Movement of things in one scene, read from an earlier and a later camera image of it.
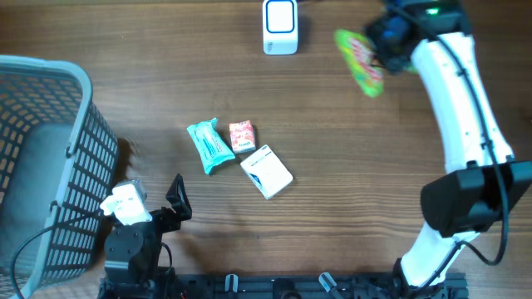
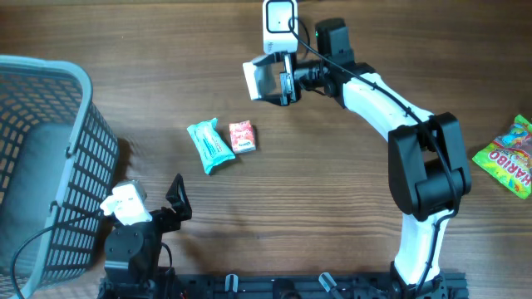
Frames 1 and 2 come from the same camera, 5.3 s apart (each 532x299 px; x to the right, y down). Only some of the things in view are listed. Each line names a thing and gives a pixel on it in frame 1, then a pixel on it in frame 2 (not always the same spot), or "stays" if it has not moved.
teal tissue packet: x=212 y=149 stays
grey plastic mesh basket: x=58 y=155 stays
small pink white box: x=243 y=136 stays
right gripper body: x=378 y=34 → x=304 y=73
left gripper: x=180 y=205 stays
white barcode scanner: x=280 y=26 stays
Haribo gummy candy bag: x=360 y=56 → x=509 y=157
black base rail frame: x=181 y=285 stays
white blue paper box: x=266 y=172 → x=256 y=80
